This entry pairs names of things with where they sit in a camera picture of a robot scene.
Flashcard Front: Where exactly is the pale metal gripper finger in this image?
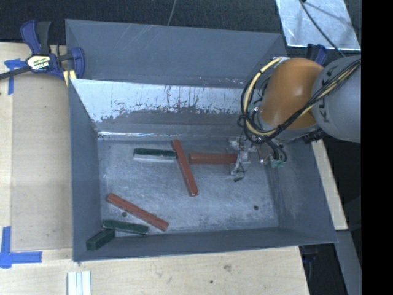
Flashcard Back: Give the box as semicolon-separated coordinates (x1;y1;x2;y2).
228;136;250;152
230;151;252;176

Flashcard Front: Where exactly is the red-brown flat block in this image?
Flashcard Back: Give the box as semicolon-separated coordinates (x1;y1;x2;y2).
170;138;200;198
188;152;239;165
106;192;170;232

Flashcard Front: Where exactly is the dark green flat block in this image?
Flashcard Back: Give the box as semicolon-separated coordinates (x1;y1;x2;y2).
133;147;178;163
85;228;117;252
102;219;150;236

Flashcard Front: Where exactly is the grey metal bin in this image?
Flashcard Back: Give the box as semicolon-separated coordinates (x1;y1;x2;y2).
64;18;339;262

